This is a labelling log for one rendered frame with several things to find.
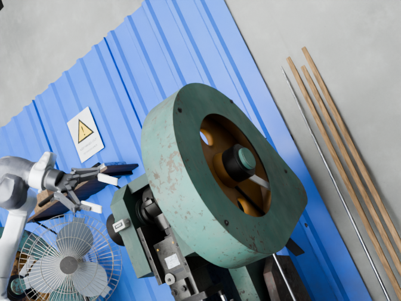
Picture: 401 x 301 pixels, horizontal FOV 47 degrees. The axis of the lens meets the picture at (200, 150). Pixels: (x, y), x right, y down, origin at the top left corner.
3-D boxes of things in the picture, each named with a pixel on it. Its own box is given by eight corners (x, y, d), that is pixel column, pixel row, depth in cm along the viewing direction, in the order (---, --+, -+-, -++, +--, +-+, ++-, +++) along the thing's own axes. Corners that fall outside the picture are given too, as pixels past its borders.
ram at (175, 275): (194, 295, 200) (168, 232, 207) (169, 306, 208) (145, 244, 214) (214, 285, 215) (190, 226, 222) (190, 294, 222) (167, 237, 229)
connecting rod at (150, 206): (176, 250, 208) (148, 181, 216) (157, 259, 214) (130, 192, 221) (201, 241, 225) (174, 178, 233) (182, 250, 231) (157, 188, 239)
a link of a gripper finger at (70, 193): (67, 180, 153) (62, 181, 152) (81, 202, 147) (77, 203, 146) (67, 188, 156) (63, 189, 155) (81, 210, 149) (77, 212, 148)
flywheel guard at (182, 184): (233, 275, 158) (145, 70, 176) (173, 300, 171) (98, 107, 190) (325, 226, 245) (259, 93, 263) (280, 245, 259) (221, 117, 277)
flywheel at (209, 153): (184, 56, 196) (276, 125, 244) (151, 81, 206) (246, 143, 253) (206, 206, 154) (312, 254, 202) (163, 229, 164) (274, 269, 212)
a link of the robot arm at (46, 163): (29, 192, 155) (44, 196, 155) (25, 165, 147) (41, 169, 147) (47, 169, 165) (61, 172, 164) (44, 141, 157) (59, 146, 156)
